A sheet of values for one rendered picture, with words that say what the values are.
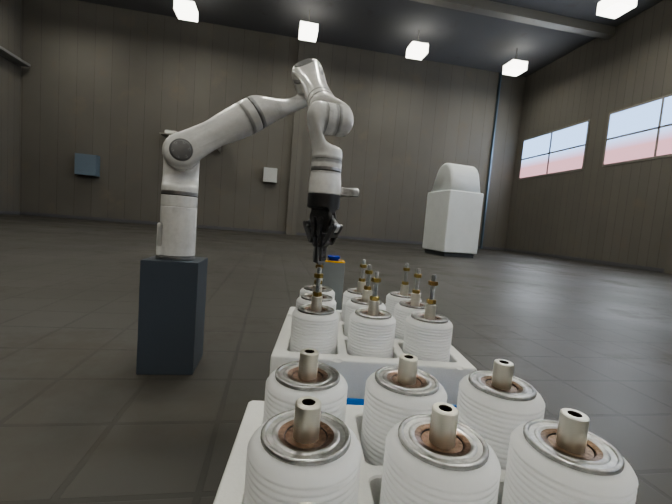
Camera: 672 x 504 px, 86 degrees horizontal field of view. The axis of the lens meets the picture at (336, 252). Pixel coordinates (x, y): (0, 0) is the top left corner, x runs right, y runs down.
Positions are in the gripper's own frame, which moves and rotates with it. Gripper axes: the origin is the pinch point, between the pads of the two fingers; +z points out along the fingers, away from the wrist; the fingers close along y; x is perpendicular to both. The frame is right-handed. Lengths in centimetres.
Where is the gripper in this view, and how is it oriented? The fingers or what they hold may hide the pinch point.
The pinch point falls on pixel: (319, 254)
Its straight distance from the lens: 84.7
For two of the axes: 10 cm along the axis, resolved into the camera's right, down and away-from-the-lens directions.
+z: -0.8, 9.9, 0.9
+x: 7.8, 0.1, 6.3
